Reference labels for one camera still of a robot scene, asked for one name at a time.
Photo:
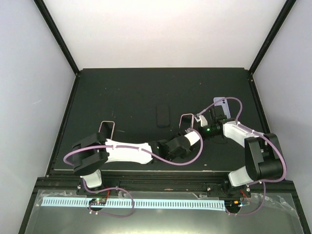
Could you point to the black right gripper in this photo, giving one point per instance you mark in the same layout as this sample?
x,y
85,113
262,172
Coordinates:
x,y
200,133

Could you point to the pink phone case with ring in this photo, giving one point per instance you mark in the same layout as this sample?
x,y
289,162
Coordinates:
x,y
186,121

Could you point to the lilac phone case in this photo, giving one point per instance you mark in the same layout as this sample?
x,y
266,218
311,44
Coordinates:
x,y
224,104

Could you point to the black phone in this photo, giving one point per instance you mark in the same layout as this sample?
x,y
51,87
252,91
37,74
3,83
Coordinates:
x,y
163,115

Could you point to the gold rimmed phone case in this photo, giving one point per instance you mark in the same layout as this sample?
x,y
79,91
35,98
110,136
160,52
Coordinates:
x,y
107,127

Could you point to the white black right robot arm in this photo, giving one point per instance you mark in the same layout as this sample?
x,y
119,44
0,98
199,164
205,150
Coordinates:
x,y
262,153

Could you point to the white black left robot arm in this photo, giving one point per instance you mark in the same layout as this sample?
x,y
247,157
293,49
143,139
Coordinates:
x,y
88,156

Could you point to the small circuit board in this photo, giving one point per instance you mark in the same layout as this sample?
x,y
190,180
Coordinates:
x,y
97,202

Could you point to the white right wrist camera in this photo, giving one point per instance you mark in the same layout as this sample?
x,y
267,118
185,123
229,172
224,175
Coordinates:
x,y
201,119

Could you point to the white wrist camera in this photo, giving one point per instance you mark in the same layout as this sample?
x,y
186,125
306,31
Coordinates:
x,y
201,119
193,137

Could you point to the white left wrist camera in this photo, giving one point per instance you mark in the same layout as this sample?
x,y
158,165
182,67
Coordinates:
x,y
193,137

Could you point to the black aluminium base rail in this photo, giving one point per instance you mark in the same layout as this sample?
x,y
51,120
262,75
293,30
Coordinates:
x,y
210,182

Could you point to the light blue slotted cable duct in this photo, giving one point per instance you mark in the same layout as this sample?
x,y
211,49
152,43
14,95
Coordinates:
x,y
127,203

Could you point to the right black frame post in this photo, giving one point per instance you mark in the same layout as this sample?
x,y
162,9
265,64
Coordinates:
x,y
283,14

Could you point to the black frame post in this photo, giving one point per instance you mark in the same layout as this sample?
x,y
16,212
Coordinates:
x,y
283,14
43,9

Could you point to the left black frame post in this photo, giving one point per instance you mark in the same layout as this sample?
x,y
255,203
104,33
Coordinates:
x,y
43,9

